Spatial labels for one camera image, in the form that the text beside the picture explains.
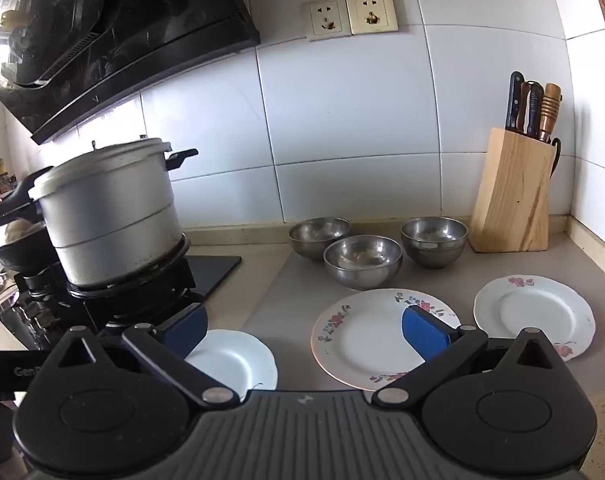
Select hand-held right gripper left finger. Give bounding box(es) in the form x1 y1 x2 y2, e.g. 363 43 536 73
47 304 236 408

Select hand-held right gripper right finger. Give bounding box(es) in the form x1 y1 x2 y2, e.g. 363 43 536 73
373 305 566 408

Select large floral plate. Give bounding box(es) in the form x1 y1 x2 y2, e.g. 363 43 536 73
311 288 463 392

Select steel bowl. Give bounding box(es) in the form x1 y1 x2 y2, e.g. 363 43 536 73
323 234 403 291
401 216 469 269
288 217 352 262

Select plain white plate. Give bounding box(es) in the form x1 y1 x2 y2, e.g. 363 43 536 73
185 329 278 401

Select black gas stove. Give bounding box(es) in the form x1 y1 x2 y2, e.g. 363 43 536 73
0 255 243 353

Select grey counter mat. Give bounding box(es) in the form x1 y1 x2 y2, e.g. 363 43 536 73
241 247 605 396

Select small floral plate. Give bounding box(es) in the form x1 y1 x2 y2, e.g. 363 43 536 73
473 274 596 362

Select black wok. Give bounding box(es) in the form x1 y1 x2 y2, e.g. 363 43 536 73
0 217 59 277

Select aluminium pressure cooker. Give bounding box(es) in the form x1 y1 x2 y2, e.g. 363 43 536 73
0 135 199 288

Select wooden knife block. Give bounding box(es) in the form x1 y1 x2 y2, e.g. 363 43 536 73
469 127 558 253

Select black range hood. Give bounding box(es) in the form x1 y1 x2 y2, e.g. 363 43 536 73
0 0 261 145

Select black handle scissors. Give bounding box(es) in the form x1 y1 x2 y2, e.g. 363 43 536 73
549 137 563 179

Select brown handle knife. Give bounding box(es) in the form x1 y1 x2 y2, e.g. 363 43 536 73
515 80 536 136

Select black ribbed handle knife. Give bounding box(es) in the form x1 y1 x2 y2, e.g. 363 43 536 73
527 82 545 140

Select turned wooden handle sharpener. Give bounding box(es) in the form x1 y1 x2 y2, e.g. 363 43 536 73
539 82 562 143

